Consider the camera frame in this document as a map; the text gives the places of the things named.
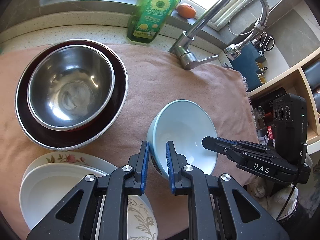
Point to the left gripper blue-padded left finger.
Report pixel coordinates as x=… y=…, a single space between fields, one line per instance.
x=96 y=206

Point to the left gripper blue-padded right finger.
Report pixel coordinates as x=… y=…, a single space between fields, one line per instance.
x=218 y=207

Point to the white plate grey leaf pattern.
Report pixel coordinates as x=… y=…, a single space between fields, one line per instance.
x=45 y=185

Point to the light blue ceramic bowl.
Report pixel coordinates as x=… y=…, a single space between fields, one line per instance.
x=186 y=124

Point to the large stainless steel bowl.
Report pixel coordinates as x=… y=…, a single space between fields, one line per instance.
x=78 y=138

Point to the red steel bowl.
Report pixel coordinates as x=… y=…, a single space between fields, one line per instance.
x=70 y=87

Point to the white-gloved right hand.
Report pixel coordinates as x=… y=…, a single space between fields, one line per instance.
x=282 y=206

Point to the pink-flower plate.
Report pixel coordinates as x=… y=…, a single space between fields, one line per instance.
x=77 y=158

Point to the wooden shelf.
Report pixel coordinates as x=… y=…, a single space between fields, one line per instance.
x=294 y=80

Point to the blue knife block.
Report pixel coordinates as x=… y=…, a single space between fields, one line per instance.
x=246 y=64

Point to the black scissors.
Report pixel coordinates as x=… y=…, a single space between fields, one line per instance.
x=264 y=43

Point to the pink towel mat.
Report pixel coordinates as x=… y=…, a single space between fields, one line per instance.
x=155 y=79

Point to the orange fruit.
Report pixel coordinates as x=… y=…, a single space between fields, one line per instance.
x=186 y=11

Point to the green dish soap bottle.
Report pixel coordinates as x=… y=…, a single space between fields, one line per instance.
x=148 y=18

